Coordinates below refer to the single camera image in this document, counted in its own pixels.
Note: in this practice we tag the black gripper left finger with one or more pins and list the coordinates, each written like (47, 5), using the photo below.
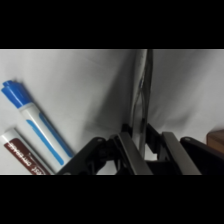
(133, 155)

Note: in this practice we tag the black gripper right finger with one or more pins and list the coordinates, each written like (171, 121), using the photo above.
(180, 156)

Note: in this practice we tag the orange block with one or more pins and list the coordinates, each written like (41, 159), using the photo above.
(216, 141)

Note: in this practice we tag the blue whiteboard marker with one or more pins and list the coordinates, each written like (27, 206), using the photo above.
(36, 125)

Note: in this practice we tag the brown whiteboard marker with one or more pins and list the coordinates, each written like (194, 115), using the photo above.
(18, 150)

